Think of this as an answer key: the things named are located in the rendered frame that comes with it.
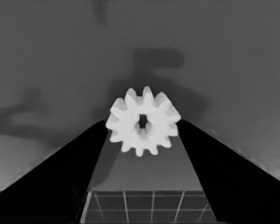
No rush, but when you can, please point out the small white toothed gear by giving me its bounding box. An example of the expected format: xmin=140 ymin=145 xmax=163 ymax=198
xmin=105 ymin=86 xmax=182 ymax=158

